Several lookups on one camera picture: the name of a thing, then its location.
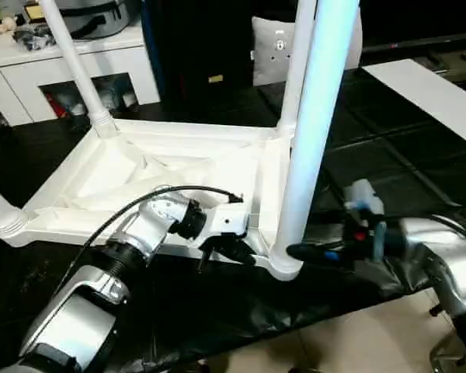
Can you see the metal stand base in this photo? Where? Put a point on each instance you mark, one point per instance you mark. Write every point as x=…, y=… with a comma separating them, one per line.
x=454, y=353

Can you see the white flat board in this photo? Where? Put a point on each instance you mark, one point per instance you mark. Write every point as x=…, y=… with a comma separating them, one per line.
x=431, y=97

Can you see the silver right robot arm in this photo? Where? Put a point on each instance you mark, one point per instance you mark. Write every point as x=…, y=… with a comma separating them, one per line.
x=446, y=256

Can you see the white plastic table leg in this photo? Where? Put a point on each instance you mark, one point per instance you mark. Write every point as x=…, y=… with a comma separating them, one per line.
x=77, y=70
x=297, y=58
x=4, y=217
x=318, y=116

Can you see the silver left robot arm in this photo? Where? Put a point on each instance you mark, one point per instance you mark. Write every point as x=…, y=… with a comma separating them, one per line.
x=147, y=237

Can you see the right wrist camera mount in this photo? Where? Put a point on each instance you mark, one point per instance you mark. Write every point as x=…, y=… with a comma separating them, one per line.
x=363, y=194

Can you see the yellow black box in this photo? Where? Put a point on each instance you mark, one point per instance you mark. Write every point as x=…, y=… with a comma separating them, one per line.
x=34, y=11

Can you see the black cabinet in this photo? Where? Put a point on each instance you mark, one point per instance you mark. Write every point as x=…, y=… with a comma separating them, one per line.
x=202, y=42

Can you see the small gold label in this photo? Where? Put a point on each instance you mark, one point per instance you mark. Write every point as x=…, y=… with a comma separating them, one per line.
x=215, y=78

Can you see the white cabinet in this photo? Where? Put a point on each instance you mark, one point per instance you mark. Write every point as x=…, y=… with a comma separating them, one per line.
x=23, y=66

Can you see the dark bag on cabinet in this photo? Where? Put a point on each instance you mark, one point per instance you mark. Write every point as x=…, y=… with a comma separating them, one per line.
x=97, y=19

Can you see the grey cushion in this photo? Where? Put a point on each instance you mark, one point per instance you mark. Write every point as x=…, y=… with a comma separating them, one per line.
x=268, y=50

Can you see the dark clutter pile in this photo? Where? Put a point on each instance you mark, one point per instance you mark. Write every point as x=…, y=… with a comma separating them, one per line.
x=33, y=37

